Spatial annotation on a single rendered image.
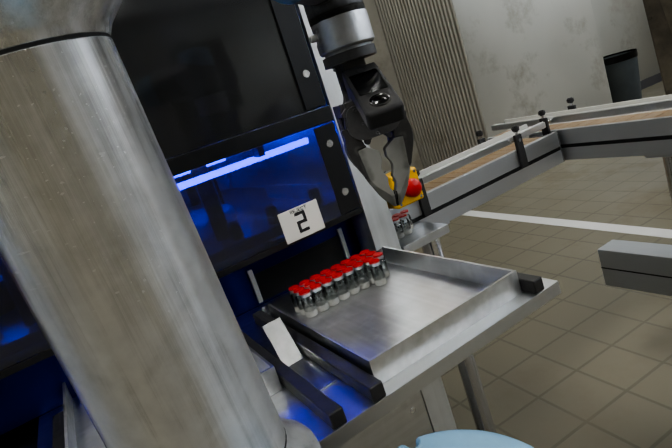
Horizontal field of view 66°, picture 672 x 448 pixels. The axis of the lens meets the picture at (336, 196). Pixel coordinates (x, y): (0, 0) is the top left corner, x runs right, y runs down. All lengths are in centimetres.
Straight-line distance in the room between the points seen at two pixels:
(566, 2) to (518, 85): 102
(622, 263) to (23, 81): 163
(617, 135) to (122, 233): 141
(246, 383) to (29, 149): 15
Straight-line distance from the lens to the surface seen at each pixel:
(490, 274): 82
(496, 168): 144
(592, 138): 159
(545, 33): 549
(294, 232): 98
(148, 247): 25
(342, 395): 68
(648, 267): 169
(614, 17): 822
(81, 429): 91
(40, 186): 24
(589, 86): 585
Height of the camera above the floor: 122
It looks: 10 degrees down
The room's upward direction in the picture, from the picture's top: 18 degrees counter-clockwise
